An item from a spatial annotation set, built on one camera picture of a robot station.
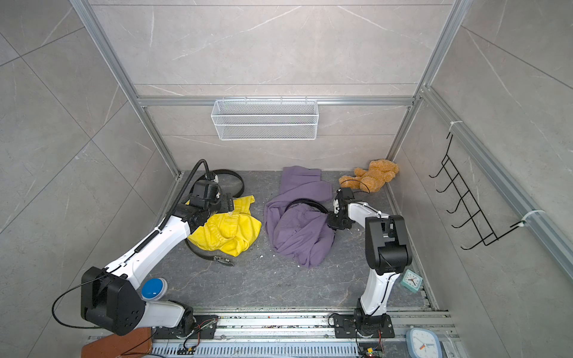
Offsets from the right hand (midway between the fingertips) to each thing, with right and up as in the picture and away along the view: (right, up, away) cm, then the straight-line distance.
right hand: (335, 223), depth 99 cm
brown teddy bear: (+15, +19, -2) cm, 25 cm away
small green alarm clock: (+25, -19, -18) cm, 36 cm away
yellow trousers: (-45, -2, -9) cm, 46 cm away
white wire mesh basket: (-33, +48, +1) cm, 58 cm away
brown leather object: (-69, -33, -31) cm, 82 cm away
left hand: (-46, +13, -15) cm, 50 cm away
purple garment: (-18, +1, -6) cm, 19 cm away
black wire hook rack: (+34, +6, -36) cm, 49 cm away
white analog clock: (+21, -33, -30) cm, 50 cm away
